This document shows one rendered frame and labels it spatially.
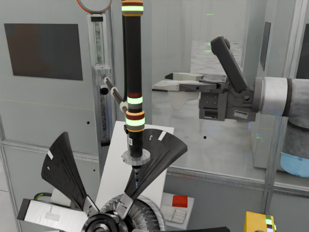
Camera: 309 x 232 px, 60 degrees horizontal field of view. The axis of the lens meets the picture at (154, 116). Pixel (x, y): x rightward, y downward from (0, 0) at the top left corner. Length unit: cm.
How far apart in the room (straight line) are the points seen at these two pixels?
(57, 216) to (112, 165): 27
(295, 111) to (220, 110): 14
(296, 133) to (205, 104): 18
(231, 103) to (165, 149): 32
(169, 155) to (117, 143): 40
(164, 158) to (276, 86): 40
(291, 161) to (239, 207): 101
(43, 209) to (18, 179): 108
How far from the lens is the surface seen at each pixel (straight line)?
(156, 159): 82
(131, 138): 65
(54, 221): 108
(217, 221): 166
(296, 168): 61
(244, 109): 57
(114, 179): 112
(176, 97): 54
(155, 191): 106
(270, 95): 54
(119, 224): 82
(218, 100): 55
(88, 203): 89
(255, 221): 114
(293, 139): 59
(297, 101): 55
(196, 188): 155
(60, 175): 97
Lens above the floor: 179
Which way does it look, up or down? 20 degrees down
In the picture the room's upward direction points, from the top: straight up
